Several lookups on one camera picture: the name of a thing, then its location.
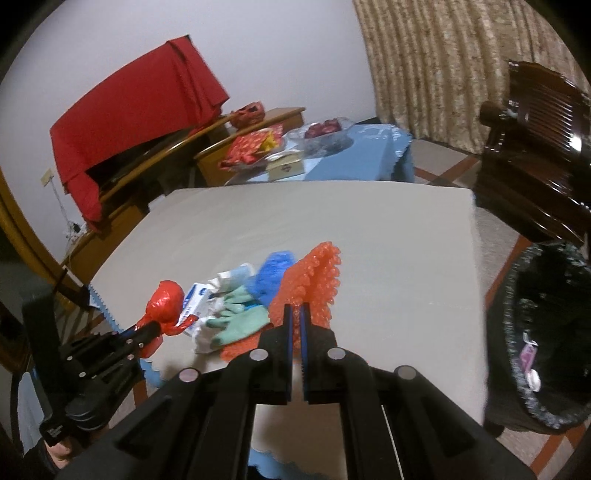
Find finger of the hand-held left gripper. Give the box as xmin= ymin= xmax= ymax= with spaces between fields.
xmin=91 ymin=345 xmax=154 ymax=378
xmin=108 ymin=320 xmax=162 ymax=352

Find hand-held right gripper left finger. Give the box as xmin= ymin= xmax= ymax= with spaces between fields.
xmin=55 ymin=305 xmax=296 ymax=480

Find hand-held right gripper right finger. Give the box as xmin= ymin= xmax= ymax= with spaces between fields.
xmin=299 ymin=302 xmax=539 ymax=480

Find red plastic bag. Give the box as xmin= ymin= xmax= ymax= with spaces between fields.
xmin=136 ymin=279 xmax=195 ymax=360

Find green work glove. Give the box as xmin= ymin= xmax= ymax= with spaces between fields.
xmin=221 ymin=285 xmax=260 ymax=315
xmin=210 ymin=307 xmax=271 ymax=349

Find orange bubble wrap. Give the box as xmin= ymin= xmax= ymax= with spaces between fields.
xmin=221 ymin=241 xmax=342 ymax=365

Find blue and white packet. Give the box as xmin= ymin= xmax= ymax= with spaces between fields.
xmin=178 ymin=282 xmax=218 ymax=329

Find white paper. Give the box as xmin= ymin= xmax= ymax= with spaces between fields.
xmin=208 ymin=262 xmax=257 ymax=291

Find trash bin with black bag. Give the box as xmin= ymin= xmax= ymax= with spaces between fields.
xmin=484 ymin=240 xmax=591 ymax=435

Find person's left hand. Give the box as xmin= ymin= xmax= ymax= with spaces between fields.
xmin=46 ymin=440 xmax=75 ymax=474

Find grey tablecloth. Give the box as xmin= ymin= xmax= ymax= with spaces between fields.
xmin=88 ymin=180 xmax=491 ymax=463

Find wooden cabinet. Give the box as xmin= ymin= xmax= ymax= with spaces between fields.
xmin=59 ymin=107 xmax=307 ymax=288

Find beige box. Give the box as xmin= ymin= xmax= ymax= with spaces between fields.
xmin=266 ymin=154 xmax=306 ymax=182

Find black television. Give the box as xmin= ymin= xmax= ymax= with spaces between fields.
xmin=85 ymin=131 xmax=197 ymax=197

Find light blue tablecloth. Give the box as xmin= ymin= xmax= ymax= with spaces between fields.
xmin=225 ymin=124 xmax=415 ymax=184

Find red patterned packets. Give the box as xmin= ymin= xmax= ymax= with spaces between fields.
xmin=219 ymin=124 xmax=285 ymax=169

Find clear bag of red fruit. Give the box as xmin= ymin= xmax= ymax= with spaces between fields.
xmin=291 ymin=116 xmax=354 ymax=154

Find red gift bag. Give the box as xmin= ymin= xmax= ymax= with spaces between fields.
xmin=231 ymin=102 xmax=266 ymax=130

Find red cloth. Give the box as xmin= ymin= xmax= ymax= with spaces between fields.
xmin=49 ymin=36 xmax=230 ymax=232

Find dark wooden chair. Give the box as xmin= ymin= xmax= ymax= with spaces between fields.
xmin=472 ymin=59 xmax=591 ymax=246

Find beige patterned curtain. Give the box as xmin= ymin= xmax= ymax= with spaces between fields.
xmin=353 ymin=0 xmax=580 ymax=154

